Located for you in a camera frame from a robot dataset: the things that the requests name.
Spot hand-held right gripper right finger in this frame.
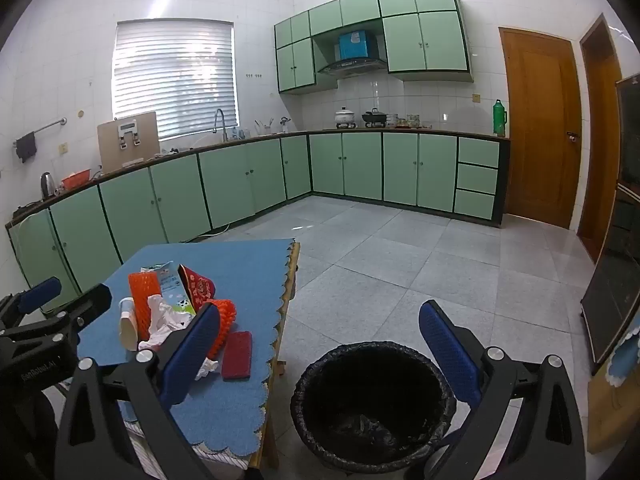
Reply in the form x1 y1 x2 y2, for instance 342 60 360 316
419 300 587 480

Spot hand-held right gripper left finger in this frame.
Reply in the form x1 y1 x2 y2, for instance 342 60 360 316
54 302 223 480

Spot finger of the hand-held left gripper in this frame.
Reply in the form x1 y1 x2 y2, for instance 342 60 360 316
0 283 113 346
0 276 63 330

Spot small white tissue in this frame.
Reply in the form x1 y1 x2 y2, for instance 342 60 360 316
195 357 221 381

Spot dark red sponge pad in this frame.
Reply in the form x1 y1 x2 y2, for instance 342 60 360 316
221 331 253 381

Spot large white tissue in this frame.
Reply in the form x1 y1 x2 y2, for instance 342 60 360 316
137 294 198 352

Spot orange foam net sleeve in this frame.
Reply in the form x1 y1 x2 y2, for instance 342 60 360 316
127 271 163 341
202 299 237 361

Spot red paper bucket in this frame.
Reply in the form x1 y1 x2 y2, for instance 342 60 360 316
178 265 217 316

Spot blue milk carton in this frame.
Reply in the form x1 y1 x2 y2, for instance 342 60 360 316
140 261 197 317

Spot black trash bin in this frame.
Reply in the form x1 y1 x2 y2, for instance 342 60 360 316
290 341 458 476

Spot blue table mat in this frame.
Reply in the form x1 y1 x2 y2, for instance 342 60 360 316
75 238 296 456

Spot red plastic basin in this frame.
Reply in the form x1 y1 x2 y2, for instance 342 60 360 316
61 170 93 191

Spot dark hanging towel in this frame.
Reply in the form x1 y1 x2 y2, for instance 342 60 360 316
15 131 38 163

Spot cardboard box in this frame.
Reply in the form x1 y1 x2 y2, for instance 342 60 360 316
96 111 161 173

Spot metal towel bar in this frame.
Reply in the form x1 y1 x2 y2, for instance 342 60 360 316
12 117 67 147

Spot light wooden side table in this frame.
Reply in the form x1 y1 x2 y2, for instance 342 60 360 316
586 360 640 456

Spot blue scalloped mat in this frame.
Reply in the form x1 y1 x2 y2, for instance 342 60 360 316
605 330 640 388

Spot black glass cabinet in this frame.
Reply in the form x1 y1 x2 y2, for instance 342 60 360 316
580 74 640 376

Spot green lower kitchen cabinets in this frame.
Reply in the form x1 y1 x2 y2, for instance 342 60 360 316
5 130 511 293

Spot green kitchen cabinets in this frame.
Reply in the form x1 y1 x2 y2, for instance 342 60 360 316
274 0 473 95
5 130 511 293

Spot green thermos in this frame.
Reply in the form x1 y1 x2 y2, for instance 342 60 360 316
492 99 509 137

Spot white window blind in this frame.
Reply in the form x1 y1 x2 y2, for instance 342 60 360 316
111 20 240 142

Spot plain wooden door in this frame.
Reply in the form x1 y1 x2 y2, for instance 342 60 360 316
576 14 623 263

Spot black range hood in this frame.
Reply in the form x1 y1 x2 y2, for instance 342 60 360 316
317 57 388 79

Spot green upper kitchen cabinets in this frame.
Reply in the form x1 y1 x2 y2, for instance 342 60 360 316
274 0 473 95

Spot blue box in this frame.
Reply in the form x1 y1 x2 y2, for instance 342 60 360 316
338 31 379 61

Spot wooden door with handle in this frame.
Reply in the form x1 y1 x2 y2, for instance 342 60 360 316
498 26 583 231

